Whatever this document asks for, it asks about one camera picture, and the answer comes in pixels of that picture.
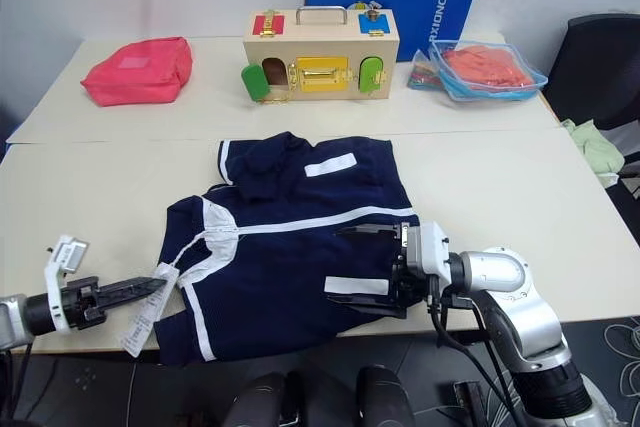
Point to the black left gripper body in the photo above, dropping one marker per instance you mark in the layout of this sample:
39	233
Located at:
82	299

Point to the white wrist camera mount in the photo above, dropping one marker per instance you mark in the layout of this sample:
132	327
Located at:
429	247
64	259

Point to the wooden latch lock box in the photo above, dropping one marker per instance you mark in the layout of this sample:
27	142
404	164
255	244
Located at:
320	59

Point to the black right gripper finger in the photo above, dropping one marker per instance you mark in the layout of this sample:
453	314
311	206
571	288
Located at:
370	231
372	306

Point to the navy jacket with white stripes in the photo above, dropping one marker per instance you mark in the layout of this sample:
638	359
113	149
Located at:
280	267

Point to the white paper hang tag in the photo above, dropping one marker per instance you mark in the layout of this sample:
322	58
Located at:
149	308

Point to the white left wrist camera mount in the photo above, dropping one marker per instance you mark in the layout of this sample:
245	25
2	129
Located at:
64	259

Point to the clear packet of colourful sticks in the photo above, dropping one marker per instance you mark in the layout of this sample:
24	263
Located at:
422	74

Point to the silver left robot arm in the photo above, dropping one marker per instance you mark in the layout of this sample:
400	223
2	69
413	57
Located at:
20	317

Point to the black office chair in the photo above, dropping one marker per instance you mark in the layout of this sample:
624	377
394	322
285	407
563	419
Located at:
595	72

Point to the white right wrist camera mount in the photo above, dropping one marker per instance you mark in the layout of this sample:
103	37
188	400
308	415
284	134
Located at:
429	247

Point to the red fabric pouch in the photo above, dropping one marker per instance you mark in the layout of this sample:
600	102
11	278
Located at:
137	72

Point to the clear zip bag orange cloth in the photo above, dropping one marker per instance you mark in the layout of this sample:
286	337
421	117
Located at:
487	67

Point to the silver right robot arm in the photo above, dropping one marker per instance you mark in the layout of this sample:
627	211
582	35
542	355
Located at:
520	317

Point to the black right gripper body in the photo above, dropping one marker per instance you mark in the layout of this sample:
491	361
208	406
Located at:
406	282

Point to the dark rounded shape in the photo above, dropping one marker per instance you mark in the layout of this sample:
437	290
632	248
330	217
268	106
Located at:
385	397
262	399

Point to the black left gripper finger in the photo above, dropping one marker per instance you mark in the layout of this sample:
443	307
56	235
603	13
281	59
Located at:
127	298
132	286

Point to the light green cloth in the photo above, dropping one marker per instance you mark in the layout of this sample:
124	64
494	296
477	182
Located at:
595	149

